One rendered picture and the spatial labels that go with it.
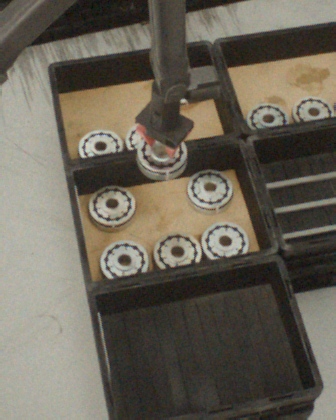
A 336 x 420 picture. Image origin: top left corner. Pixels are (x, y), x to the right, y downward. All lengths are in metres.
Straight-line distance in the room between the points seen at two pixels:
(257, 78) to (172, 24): 0.80
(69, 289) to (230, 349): 0.42
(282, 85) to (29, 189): 0.67
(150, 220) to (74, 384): 0.38
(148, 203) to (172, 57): 0.54
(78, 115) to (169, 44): 0.69
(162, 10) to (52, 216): 0.86
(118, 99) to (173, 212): 0.35
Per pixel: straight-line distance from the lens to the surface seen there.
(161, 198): 1.95
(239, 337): 1.80
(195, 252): 1.85
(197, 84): 1.60
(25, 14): 1.29
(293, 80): 2.18
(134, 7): 2.94
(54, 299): 1.99
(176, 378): 1.76
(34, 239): 2.06
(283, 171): 2.01
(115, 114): 2.09
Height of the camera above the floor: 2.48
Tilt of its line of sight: 55 degrees down
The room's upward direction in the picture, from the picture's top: 3 degrees clockwise
